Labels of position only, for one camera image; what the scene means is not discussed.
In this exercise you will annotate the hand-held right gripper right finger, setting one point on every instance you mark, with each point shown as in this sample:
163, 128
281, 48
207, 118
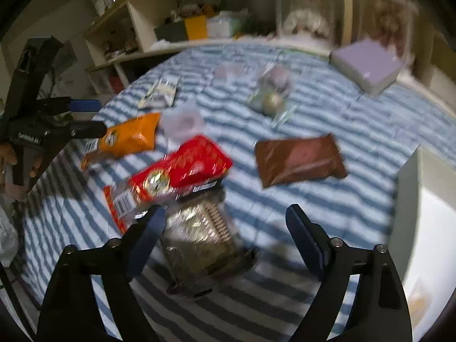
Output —
305, 238

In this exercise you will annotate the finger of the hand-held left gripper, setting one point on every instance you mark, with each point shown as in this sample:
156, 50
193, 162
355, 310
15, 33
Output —
89, 130
85, 105

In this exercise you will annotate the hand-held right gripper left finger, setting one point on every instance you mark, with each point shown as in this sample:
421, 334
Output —
149, 237

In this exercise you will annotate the orange snack packet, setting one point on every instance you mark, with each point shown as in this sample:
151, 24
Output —
124, 139

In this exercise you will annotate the red snack packet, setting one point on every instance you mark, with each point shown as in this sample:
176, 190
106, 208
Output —
178, 172

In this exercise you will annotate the white beige snack packet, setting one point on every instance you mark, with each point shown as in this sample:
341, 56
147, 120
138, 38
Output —
161, 91

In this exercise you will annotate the brown snack packet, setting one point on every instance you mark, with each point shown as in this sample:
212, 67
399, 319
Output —
299, 160

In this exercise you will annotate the white cardboard box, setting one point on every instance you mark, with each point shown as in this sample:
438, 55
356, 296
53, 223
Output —
427, 221

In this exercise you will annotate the person's left hand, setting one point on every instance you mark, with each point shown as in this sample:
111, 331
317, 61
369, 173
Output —
8, 155

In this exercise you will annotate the wooden shelf unit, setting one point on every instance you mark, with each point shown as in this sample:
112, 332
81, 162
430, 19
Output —
142, 17

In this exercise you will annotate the dark green box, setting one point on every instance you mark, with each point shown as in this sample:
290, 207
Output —
170, 32

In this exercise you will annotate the white plastic bag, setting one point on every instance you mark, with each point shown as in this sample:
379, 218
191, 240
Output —
7, 238

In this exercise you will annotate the blue striped blanket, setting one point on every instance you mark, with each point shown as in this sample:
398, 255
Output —
356, 121

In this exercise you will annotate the yellow box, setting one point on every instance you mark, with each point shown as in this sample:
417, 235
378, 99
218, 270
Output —
195, 27

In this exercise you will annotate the clear bag of round sweets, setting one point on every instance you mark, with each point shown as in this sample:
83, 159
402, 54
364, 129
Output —
272, 94

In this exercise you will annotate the pale green white box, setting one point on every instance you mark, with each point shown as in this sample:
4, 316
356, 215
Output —
222, 25

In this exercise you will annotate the purple box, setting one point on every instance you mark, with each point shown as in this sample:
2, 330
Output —
367, 64

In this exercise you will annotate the clear plastic jar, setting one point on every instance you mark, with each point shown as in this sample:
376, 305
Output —
308, 10

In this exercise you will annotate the clear plastic storage container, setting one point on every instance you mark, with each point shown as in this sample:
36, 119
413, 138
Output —
388, 16

